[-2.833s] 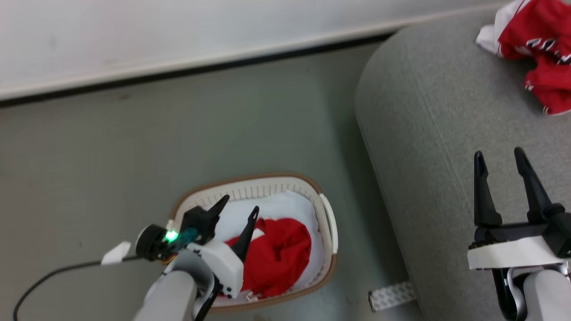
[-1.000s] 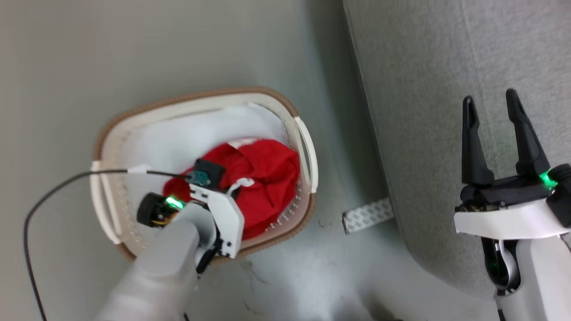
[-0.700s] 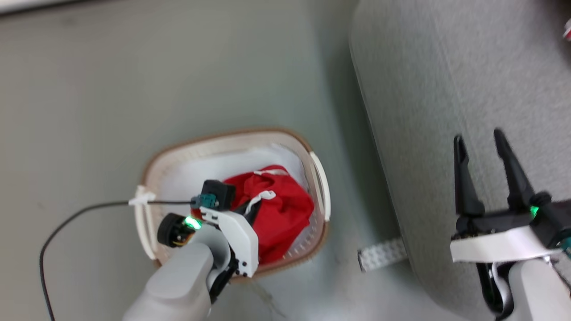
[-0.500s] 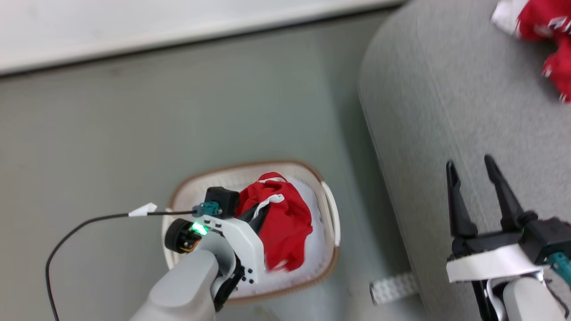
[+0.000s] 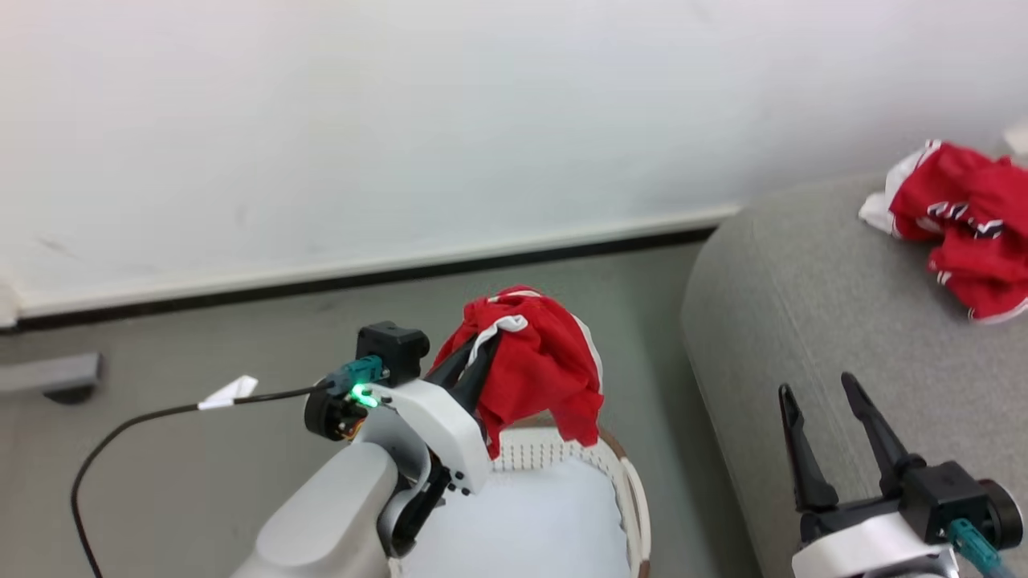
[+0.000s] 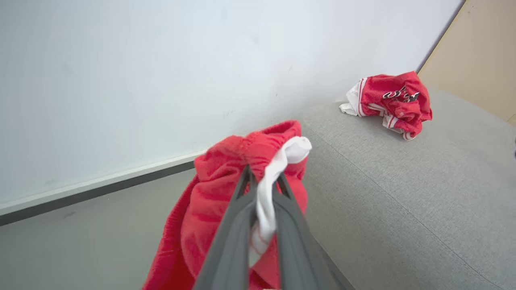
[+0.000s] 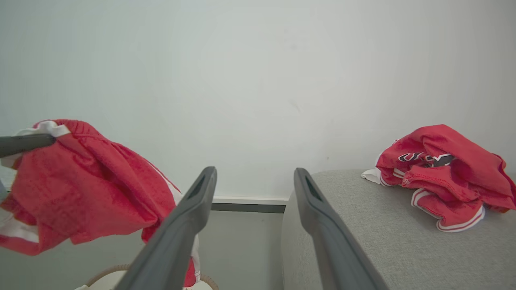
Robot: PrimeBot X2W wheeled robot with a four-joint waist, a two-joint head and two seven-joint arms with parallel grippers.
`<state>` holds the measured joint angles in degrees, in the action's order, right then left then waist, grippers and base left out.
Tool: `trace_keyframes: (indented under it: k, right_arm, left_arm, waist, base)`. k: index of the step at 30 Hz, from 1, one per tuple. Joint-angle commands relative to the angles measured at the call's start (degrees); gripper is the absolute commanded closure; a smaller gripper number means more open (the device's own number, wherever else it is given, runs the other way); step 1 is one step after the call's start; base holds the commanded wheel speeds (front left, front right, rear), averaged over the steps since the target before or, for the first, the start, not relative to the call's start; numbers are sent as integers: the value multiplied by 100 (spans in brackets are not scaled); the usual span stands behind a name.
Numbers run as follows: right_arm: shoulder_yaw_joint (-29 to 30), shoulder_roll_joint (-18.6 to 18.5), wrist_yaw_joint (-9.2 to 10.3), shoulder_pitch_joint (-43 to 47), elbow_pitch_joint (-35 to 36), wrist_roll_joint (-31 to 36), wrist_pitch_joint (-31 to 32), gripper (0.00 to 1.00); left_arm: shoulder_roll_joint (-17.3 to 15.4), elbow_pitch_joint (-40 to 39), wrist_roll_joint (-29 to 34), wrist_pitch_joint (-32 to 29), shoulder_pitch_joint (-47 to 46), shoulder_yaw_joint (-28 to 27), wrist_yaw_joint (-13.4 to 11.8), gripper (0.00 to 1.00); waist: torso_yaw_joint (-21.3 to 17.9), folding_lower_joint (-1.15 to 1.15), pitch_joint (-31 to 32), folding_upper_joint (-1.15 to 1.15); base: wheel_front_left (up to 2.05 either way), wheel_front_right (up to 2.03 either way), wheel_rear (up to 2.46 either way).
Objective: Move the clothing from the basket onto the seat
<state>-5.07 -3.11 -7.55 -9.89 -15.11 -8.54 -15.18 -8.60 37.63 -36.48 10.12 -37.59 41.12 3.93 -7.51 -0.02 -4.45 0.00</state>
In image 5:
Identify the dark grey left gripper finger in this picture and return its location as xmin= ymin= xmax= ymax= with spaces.
xmin=428 ymin=336 xmax=484 ymax=388
xmin=461 ymin=332 xmax=504 ymax=412

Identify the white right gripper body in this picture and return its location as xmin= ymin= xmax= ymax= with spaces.
xmin=790 ymin=491 xmax=961 ymax=578

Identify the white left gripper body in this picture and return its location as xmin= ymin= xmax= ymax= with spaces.
xmin=304 ymin=377 xmax=493 ymax=495

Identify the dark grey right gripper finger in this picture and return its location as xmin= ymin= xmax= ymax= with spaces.
xmin=839 ymin=372 xmax=926 ymax=500
xmin=777 ymin=383 xmax=841 ymax=516

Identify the red garment with white trim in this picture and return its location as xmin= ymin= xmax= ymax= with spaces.
xmin=430 ymin=284 xmax=606 ymax=461

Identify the red white striped jersey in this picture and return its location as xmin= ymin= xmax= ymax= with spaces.
xmin=858 ymin=140 xmax=1028 ymax=325

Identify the grey fabric sofa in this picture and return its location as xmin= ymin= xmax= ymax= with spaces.
xmin=680 ymin=157 xmax=1028 ymax=578

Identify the white plastic laundry basket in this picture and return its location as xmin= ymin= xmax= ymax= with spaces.
xmin=385 ymin=413 xmax=652 ymax=578

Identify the white and black baseboard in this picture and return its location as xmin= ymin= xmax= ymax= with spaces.
xmin=0 ymin=204 xmax=744 ymax=335

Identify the teal left cable connector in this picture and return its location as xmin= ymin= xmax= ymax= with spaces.
xmin=324 ymin=356 xmax=388 ymax=396

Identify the teal cable connector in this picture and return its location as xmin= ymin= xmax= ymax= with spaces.
xmin=324 ymin=356 xmax=388 ymax=396
xmin=948 ymin=518 xmax=1009 ymax=578

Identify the teal right cable connector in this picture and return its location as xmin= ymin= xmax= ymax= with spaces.
xmin=948 ymin=518 xmax=1009 ymax=578

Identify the white cable tag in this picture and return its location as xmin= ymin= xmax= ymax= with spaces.
xmin=198 ymin=375 xmax=259 ymax=411

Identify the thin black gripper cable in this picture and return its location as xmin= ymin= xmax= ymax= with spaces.
xmin=71 ymin=384 xmax=334 ymax=578

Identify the grey metal frame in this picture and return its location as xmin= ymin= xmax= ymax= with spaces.
xmin=0 ymin=352 xmax=104 ymax=396

